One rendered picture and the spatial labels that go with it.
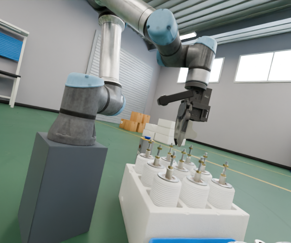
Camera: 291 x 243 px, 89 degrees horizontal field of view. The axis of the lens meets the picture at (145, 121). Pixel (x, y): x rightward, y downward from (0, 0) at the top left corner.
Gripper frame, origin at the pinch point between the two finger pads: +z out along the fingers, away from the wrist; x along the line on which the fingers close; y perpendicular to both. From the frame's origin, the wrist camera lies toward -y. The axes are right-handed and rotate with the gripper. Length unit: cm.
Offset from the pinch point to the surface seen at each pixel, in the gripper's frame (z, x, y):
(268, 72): -239, 393, 354
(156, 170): 13.2, 7.0, -2.9
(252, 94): -168, 418, 338
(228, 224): 23.4, -1.9, 23.4
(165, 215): 20.6, -7.9, -0.5
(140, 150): 13.2, 36.8, -8.0
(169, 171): 10.3, -0.8, 0.0
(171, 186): 13.4, -4.5, 0.5
